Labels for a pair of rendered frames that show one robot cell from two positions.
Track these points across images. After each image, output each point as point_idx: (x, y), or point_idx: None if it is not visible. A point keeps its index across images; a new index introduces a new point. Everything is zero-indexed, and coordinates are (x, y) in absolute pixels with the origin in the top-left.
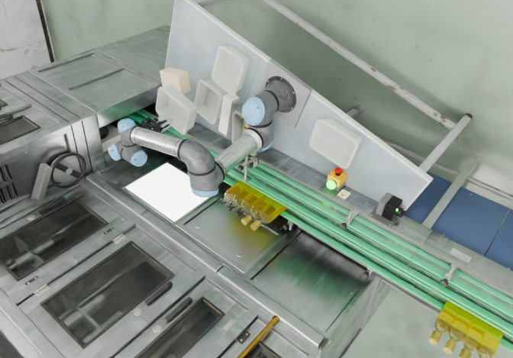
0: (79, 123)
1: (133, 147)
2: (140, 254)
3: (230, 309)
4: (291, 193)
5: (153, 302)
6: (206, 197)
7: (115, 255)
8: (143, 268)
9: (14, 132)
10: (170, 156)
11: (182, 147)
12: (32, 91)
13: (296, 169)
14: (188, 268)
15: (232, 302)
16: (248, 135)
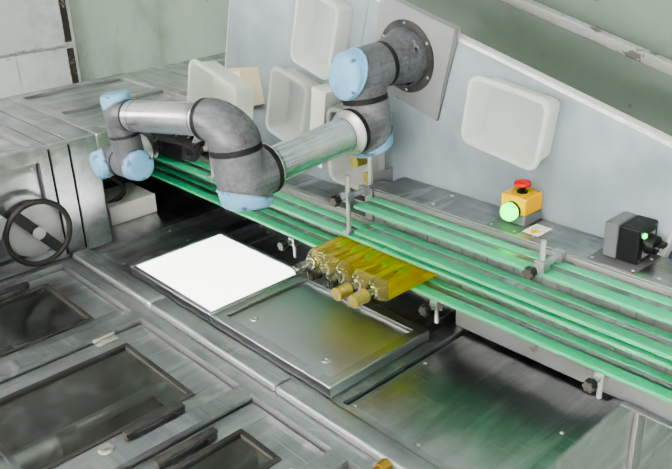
0: (64, 148)
1: (126, 141)
2: (137, 363)
3: (292, 452)
4: (429, 234)
5: (141, 436)
6: (245, 210)
7: (91, 364)
8: (136, 383)
9: None
10: (230, 228)
11: (198, 107)
12: (2, 116)
13: (444, 200)
14: (223, 385)
15: (299, 441)
16: (340, 119)
